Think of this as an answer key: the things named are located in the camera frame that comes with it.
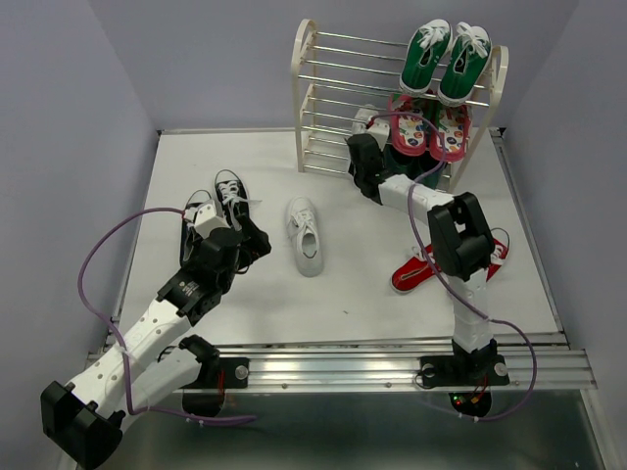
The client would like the black canvas sneaker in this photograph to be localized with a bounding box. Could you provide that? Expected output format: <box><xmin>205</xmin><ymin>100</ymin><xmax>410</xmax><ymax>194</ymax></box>
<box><xmin>179</xmin><ymin>189</ymin><xmax>214</xmax><ymax>266</ymax></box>
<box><xmin>214</xmin><ymin>168</ymin><xmax>261</xmax><ymax>230</ymax></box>

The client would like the right green canvas sneaker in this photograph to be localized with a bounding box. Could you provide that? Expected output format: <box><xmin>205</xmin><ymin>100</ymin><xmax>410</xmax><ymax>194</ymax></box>
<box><xmin>437</xmin><ymin>22</ymin><xmax>492</xmax><ymax>107</ymax></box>

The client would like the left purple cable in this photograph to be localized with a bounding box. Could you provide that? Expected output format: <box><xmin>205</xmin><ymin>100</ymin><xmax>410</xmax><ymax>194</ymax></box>
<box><xmin>78</xmin><ymin>207</ymin><xmax>258</xmax><ymax>427</ymax></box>

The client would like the white sneaker with grey mesh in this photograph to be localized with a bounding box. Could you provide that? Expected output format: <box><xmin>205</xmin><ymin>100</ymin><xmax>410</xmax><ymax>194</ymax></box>
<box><xmin>352</xmin><ymin>105</ymin><xmax>377</xmax><ymax>134</ymax></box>

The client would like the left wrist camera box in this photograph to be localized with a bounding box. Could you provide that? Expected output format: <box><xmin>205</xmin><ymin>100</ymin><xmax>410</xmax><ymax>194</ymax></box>
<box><xmin>193</xmin><ymin>201</ymin><xmax>229</xmax><ymax>239</ymax></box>

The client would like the purple cable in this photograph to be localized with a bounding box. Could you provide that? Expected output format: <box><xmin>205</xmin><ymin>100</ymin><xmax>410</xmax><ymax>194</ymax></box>
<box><xmin>369</xmin><ymin>110</ymin><xmax>538</xmax><ymax>425</ymax></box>
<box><xmin>78</xmin><ymin>207</ymin><xmax>258</xmax><ymax>427</ymax></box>

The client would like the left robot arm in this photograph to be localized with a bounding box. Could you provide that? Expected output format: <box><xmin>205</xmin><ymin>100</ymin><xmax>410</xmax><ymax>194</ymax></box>
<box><xmin>40</xmin><ymin>218</ymin><xmax>271</xmax><ymax>469</ymax></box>

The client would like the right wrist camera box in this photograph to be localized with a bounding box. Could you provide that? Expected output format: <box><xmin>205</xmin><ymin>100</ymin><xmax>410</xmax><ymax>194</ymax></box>
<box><xmin>365</xmin><ymin>118</ymin><xmax>390</xmax><ymax>150</ymax></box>

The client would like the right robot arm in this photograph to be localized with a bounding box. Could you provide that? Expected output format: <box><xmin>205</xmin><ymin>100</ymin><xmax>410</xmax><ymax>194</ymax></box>
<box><xmin>347</xmin><ymin>133</ymin><xmax>501</xmax><ymax>388</ymax></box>

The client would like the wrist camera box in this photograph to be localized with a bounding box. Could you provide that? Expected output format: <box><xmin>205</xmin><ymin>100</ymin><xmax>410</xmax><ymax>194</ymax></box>
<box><xmin>193</xmin><ymin>201</ymin><xmax>229</xmax><ymax>239</ymax></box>
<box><xmin>365</xmin><ymin>118</ymin><xmax>390</xmax><ymax>150</ymax></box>

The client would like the aluminium mounting rail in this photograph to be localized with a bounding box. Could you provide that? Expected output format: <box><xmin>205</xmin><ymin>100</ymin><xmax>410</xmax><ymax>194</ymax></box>
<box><xmin>83</xmin><ymin>342</ymin><xmax>600</xmax><ymax>398</ymax></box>

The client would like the right pink patterned slipper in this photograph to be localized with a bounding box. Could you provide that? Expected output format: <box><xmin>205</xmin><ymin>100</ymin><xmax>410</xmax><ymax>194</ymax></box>
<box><xmin>428</xmin><ymin>103</ymin><xmax>471</xmax><ymax>163</ymax></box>

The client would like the pink patterned slipper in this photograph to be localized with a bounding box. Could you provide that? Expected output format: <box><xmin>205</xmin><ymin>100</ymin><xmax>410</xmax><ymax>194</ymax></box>
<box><xmin>428</xmin><ymin>103</ymin><xmax>471</xmax><ymax>163</ymax></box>
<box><xmin>388</xmin><ymin>93</ymin><xmax>433</xmax><ymax>157</ymax></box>

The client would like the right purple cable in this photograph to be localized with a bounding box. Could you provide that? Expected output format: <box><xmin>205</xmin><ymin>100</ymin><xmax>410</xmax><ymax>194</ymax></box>
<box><xmin>369</xmin><ymin>110</ymin><xmax>538</xmax><ymax>425</ymax></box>

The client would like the left green canvas sneaker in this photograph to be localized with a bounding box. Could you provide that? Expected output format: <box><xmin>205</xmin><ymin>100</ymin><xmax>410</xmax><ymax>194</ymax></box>
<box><xmin>399</xmin><ymin>19</ymin><xmax>453</xmax><ymax>96</ymax></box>

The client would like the left pink patterned slipper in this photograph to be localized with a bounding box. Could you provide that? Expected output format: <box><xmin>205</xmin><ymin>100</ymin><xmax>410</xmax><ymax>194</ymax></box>
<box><xmin>388</xmin><ymin>93</ymin><xmax>433</xmax><ymax>157</ymax></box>

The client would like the cream shoe rack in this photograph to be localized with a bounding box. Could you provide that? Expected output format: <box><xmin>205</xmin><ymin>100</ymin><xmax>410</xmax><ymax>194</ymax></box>
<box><xmin>291</xmin><ymin>19</ymin><xmax>509</xmax><ymax>190</ymax></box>

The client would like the red canvas sneaker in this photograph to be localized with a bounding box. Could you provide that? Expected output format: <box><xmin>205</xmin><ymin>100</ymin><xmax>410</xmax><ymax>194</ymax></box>
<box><xmin>487</xmin><ymin>227</ymin><xmax>510</xmax><ymax>281</ymax></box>
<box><xmin>390</xmin><ymin>245</ymin><xmax>440</xmax><ymax>294</ymax></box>

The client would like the green canvas sneaker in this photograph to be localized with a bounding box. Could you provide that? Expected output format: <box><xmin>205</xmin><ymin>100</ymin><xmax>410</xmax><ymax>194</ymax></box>
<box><xmin>437</xmin><ymin>22</ymin><xmax>492</xmax><ymax>107</ymax></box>
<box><xmin>399</xmin><ymin>19</ymin><xmax>453</xmax><ymax>96</ymax></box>

